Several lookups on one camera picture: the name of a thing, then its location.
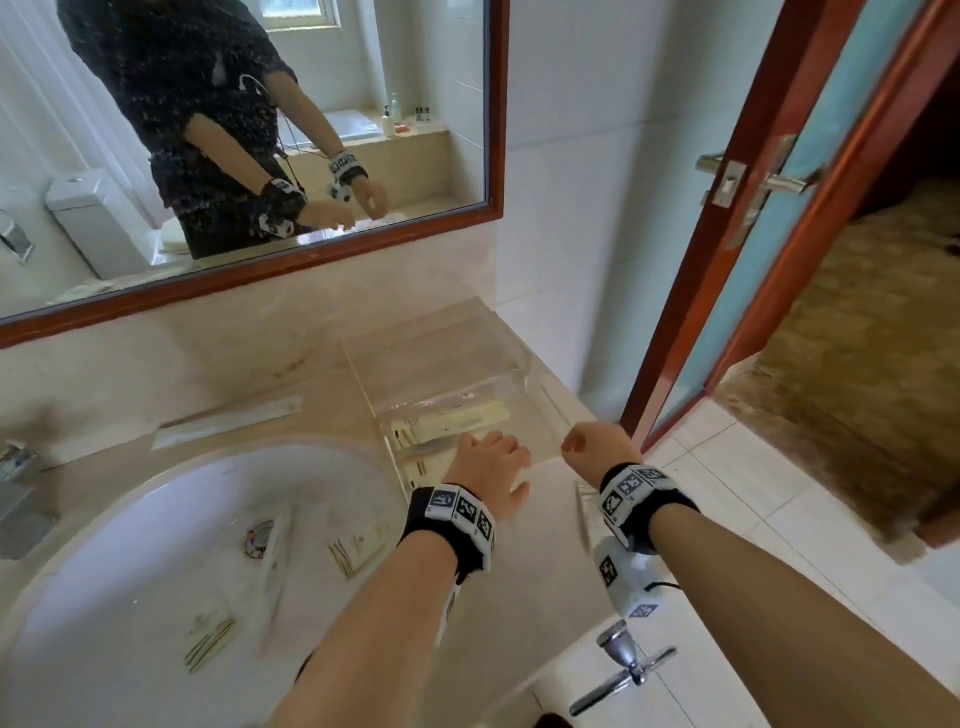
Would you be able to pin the person's right hand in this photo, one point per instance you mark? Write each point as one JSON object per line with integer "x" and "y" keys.
{"x": 604, "y": 450}

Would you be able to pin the person's left hand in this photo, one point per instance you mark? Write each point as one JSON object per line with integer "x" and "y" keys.
{"x": 484, "y": 469}

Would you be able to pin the transparent tray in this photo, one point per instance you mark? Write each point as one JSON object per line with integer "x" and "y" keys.
{"x": 450, "y": 360}

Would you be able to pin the person's right forearm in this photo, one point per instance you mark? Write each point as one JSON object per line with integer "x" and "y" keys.
{"x": 787, "y": 622}

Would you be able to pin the person's left forearm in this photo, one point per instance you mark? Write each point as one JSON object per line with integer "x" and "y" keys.
{"x": 375, "y": 637}

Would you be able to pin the person's dark shoe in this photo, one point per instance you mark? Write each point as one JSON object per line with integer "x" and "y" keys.
{"x": 553, "y": 721}

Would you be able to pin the beige marble countertop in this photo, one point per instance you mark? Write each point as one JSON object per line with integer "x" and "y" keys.
{"x": 225, "y": 375}

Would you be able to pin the white sink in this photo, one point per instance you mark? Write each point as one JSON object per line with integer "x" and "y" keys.
{"x": 150, "y": 570}

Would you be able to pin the black marker-tagged wristband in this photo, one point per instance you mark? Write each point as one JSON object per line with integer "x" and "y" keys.
{"x": 645, "y": 502}
{"x": 450, "y": 525}

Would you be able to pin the wooden door with teal glass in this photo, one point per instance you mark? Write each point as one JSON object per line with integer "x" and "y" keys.
{"x": 750, "y": 262}

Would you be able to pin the wooden framed mirror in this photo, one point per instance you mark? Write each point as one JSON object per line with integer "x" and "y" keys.
{"x": 375, "y": 112}

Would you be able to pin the chrome faucet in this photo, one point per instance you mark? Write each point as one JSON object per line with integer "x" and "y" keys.
{"x": 22, "y": 510}

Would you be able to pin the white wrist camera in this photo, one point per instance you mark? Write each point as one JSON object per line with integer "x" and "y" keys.
{"x": 448, "y": 611}
{"x": 626, "y": 581}

